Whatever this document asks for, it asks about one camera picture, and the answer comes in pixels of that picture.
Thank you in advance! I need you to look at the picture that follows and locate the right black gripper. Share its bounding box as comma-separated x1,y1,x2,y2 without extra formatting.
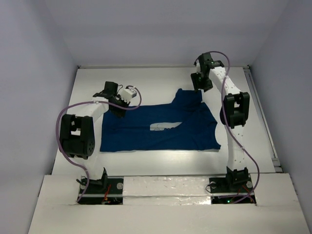
191,71,213,94

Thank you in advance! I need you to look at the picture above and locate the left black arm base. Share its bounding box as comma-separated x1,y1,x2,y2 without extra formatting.
78,177,124,205

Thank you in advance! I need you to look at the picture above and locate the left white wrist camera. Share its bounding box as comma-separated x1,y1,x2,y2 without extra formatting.
119,86,137,103

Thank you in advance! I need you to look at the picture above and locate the right aluminium rail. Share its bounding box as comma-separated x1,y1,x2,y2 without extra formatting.
243,65,283,174

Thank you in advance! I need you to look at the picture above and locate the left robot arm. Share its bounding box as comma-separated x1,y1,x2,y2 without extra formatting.
56,81,142,193

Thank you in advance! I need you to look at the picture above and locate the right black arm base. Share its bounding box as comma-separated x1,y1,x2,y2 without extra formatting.
205,177,256,204

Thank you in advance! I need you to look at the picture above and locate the silver foil covered panel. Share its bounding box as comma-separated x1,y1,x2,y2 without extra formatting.
122,176,211,206

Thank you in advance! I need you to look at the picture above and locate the blue printed t-shirt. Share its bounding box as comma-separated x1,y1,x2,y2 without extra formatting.
100,89,221,153

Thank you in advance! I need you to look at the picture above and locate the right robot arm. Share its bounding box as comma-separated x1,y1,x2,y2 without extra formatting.
191,52,250,194

